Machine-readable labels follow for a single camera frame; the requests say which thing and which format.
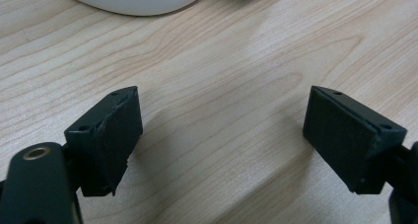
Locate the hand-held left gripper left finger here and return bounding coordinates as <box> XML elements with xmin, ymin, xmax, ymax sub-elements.
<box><xmin>63</xmin><ymin>85</ymin><xmax>144</xmax><ymax>197</ymax></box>

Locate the white lidded kitchen appliance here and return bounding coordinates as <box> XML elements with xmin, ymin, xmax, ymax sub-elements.
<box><xmin>48</xmin><ymin>0</ymin><xmax>205</xmax><ymax>17</ymax></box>

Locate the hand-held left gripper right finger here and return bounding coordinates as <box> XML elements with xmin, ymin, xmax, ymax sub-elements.
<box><xmin>302</xmin><ymin>85</ymin><xmax>408</xmax><ymax>195</ymax></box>

